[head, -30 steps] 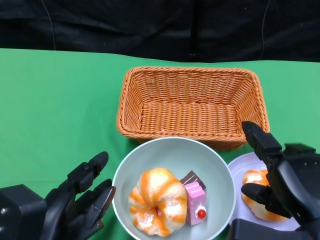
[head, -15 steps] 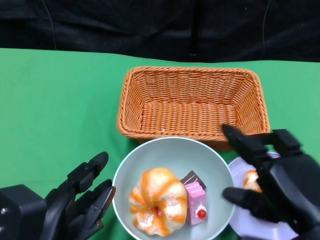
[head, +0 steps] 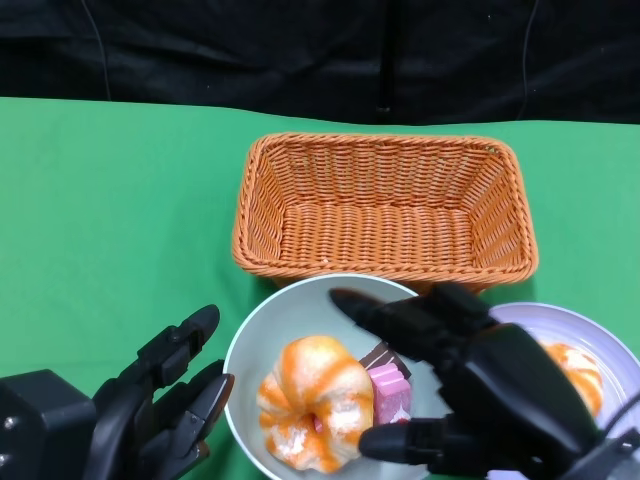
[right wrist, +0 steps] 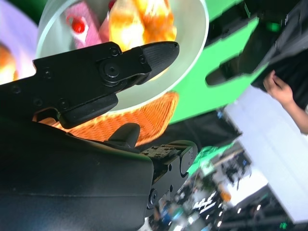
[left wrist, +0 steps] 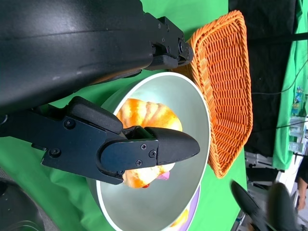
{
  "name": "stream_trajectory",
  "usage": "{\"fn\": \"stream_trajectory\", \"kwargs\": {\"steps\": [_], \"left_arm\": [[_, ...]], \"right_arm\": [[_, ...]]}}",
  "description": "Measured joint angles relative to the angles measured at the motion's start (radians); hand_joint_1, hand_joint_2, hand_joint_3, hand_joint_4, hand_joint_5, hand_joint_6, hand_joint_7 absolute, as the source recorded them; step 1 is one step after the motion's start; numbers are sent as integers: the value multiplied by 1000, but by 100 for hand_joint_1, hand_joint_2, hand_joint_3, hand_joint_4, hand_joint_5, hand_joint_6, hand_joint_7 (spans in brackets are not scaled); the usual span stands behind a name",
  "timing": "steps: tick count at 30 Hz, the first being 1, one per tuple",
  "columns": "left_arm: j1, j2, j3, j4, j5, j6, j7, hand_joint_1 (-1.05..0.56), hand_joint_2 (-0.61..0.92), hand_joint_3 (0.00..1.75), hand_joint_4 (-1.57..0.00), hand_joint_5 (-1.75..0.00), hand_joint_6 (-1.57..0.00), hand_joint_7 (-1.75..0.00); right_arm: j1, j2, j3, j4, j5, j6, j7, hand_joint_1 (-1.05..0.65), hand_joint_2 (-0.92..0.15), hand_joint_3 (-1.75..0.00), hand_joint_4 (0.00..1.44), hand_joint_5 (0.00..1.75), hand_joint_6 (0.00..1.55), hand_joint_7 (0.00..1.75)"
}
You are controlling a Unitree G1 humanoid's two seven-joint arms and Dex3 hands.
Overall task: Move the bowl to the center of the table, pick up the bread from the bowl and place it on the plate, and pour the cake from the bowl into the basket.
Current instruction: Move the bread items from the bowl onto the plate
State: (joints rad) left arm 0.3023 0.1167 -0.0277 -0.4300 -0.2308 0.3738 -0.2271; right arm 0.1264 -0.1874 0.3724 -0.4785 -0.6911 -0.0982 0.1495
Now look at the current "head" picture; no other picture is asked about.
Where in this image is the pink cake slice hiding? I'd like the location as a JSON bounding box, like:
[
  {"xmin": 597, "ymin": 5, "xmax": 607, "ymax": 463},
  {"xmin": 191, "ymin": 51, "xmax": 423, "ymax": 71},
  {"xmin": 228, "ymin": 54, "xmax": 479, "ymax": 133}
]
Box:
[{"xmin": 369, "ymin": 363, "xmax": 414, "ymax": 426}]

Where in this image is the lavender round plate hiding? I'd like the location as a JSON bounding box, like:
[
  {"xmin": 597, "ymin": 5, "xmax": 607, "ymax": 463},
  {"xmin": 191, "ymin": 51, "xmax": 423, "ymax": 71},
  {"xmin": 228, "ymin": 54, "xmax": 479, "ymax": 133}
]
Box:
[{"xmin": 487, "ymin": 302, "xmax": 629, "ymax": 480}]

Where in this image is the black backdrop cloth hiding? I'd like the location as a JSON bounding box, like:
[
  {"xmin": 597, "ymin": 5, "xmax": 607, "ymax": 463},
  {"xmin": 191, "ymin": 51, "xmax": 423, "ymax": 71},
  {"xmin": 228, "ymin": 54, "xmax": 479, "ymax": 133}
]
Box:
[{"xmin": 0, "ymin": 0, "xmax": 640, "ymax": 126}]

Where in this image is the orange wicker basket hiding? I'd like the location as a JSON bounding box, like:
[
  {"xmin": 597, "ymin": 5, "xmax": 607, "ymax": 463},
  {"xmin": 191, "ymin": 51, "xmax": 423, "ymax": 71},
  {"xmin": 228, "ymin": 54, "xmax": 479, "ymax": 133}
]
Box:
[{"xmin": 230, "ymin": 132, "xmax": 541, "ymax": 296}]

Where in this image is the orange striped bread bun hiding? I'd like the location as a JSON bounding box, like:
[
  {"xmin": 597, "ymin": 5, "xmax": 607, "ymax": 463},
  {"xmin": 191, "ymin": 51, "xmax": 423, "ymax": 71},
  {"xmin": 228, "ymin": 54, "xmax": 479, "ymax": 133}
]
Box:
[
  {"xmin": 537, "ymin": 342, "xmax": 605, "ymax": 419},
  {"xmin": 256, "ymin": 335, "xmax": 376, "ymax": 474}
]

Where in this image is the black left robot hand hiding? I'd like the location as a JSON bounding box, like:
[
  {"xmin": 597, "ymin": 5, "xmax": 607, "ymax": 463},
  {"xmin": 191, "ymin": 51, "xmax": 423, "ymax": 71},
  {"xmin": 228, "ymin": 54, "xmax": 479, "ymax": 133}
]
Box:
[{"xmin": 92, "ymin": 304, "xmax": 236, "ymax": 480}]

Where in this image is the pale green ceramic bowl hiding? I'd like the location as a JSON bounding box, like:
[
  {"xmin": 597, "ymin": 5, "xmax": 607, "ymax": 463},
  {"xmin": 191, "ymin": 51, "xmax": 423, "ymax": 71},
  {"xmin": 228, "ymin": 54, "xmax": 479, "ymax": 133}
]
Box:
[{"xmin": 222, "ymin": 273, "xmax": 466, "ymax": 480}]

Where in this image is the thin grey cable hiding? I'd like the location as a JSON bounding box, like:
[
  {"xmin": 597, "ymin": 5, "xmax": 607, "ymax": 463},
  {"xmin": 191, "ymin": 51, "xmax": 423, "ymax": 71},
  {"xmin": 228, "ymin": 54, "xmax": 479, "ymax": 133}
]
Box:
[
  {"xmin": 521, "ymin": 0, "xmax": 540, "ymax": 117},
  {"xmin": 86, "ymin": 0, "xmax": 110, "ymax": 100}
]

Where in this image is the chocolate layered cake slice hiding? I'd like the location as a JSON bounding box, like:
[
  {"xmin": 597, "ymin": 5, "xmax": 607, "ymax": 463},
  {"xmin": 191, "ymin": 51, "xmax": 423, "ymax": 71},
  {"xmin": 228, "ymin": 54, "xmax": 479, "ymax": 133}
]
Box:
[{"xmin": 358, "ymin": 346, "xmax": 414, "ymax": 384}]

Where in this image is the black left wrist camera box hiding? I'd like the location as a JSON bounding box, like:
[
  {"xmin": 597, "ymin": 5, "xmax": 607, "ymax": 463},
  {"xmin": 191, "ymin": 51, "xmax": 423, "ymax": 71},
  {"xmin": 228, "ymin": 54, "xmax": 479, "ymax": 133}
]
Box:
[{"xmin": 0, "ymin": 369, "xmax": 99, "ymax": 480}]

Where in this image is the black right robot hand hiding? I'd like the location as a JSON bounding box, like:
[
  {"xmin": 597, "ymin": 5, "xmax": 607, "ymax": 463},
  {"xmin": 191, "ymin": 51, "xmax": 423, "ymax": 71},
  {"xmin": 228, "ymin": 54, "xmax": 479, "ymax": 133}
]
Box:
[{"xmin": 329, "ymin": 284, "xmax": 602, "ymax": 477}]

